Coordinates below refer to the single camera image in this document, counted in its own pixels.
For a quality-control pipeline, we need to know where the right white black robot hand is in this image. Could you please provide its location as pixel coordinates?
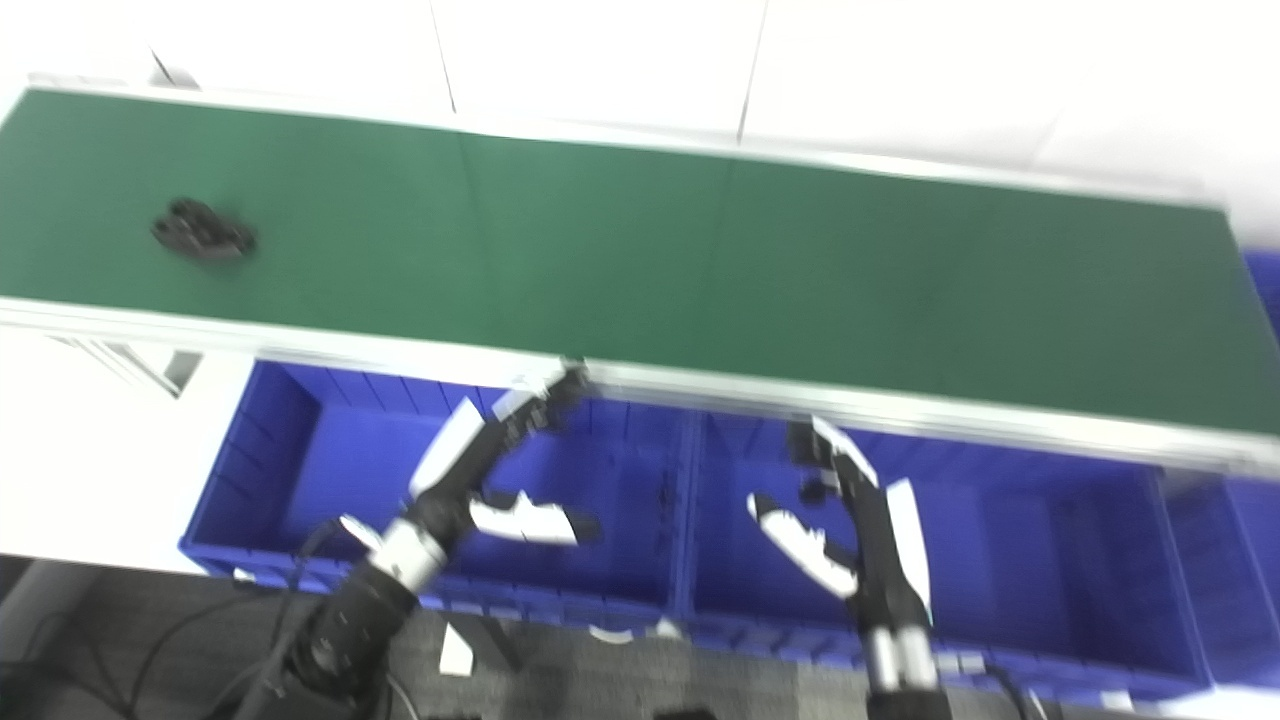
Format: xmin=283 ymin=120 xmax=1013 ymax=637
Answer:
xmin=745 ymin=415 xmax=936 ymax=633

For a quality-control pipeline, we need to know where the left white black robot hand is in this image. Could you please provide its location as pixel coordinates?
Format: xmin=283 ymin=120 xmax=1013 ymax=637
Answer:
xmin=405 ymin=362 xmax=604 ymax=549

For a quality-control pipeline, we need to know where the black machined part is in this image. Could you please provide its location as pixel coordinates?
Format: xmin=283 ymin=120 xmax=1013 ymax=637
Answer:
xmin=150 ymin=198 xmax=259 ymax=265

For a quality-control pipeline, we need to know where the blue plastic bin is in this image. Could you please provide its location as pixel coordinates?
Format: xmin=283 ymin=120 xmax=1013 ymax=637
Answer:
xmin=680 ymin=410 xmax=1216 ymax=703
xmin=180 ymin=360 xmax=698 ymax=629
xmin=1160 ymin=250 xmax=1280 ymax=693

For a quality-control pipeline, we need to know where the green conveyor belt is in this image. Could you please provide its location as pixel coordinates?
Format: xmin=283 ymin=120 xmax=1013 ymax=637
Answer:
xmin=0 ymin=88 xmax=1280 ymax=437
xmin=0 ymin=72 xmax=1280 ymax=481

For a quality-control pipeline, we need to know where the aluminium conveyor leg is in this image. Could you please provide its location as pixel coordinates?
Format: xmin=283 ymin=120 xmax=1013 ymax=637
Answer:
xmin=48 ymin=335 xmax=206 ymax=401

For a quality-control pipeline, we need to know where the white paper tag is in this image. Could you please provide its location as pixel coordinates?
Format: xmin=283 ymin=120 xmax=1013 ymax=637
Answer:
xmin=438 ymin=620 xmax=475 ymax=678

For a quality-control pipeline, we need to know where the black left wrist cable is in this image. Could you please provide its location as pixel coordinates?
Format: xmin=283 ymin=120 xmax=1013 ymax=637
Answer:
xmin=120 ymin=518 xmax=353 ymax=720

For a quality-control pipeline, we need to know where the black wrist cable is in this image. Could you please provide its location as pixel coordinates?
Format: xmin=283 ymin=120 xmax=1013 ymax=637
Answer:
xmin=960 ymin=665 xmax=1051 ymax=720
xmin=120 ymin=518 xmax=353 ymax=720

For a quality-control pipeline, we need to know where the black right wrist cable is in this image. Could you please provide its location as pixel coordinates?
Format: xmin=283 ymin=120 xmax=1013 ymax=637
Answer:
xmin=960 ymin=665 xmax=1051 ymax=720

